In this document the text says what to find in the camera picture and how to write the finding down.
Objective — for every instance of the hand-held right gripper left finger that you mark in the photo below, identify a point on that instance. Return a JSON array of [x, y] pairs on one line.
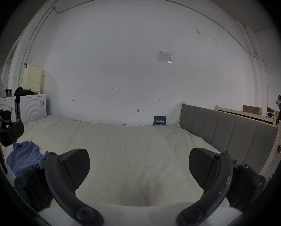
[[69, 173]]

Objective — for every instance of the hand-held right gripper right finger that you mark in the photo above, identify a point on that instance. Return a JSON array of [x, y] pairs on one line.
[[208, 171]]

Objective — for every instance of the person's left hand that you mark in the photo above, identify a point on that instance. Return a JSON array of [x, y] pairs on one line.
[[0, 158]]

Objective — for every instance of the white washing machine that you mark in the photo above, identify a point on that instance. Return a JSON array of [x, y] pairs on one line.
[[5, 105], [33, 108]]

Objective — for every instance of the black bag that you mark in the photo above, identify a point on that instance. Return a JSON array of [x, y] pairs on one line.
[[22, 91]]

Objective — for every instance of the blue shirt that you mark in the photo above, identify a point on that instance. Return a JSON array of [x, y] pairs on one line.
[[22, 156]]

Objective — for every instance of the grey padded headboard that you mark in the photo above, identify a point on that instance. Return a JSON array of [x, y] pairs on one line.
[[225, 131]]

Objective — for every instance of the beige laundry basket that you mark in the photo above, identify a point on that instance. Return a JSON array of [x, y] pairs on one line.
[[32, 79]]

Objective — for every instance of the bed with beige sheet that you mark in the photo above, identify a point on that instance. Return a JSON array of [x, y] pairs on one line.
[[131, 154]]

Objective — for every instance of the dark blue card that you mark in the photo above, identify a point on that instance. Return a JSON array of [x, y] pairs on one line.
[[159, 120]]

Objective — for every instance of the brown carton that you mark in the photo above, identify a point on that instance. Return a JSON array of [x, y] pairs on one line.
[[251, 109]]

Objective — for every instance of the white paper notice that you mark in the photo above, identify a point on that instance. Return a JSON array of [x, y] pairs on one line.
[[164, 56]]

